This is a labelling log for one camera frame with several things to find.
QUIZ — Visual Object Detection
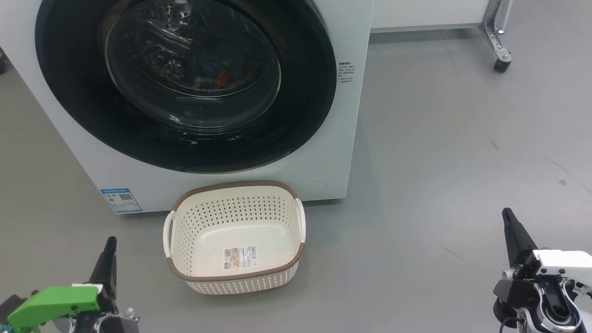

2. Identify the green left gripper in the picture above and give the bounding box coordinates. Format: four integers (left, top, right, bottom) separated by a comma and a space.
7, 236, 119, 333

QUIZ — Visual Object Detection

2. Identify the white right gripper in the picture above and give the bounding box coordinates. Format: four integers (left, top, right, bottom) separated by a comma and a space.
502, 208, 592, 296

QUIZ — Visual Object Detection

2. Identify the washing machine glass door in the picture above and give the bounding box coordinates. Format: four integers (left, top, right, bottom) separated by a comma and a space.
35, 0, 337, 174

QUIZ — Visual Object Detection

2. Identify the white front-loading washing machine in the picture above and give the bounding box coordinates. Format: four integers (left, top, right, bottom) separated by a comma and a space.
0, 0, 374, 215

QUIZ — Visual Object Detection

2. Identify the blue energy label sticker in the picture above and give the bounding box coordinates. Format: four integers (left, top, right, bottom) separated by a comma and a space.
100, 187, 143, 215

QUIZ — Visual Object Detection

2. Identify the white perforated laundry basket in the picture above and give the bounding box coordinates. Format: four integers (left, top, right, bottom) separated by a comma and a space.
163, 180, 307, 296

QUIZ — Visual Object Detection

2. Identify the white paper basket label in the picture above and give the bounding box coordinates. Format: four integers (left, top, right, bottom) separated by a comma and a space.
224, 246, 258, 269

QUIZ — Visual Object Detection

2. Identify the metal panel leg with caster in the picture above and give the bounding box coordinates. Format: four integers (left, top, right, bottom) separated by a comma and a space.
480, 0, 513, 73

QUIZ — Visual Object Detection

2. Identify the white partition panel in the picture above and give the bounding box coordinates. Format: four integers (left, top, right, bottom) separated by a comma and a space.
370, 0, 492, 33

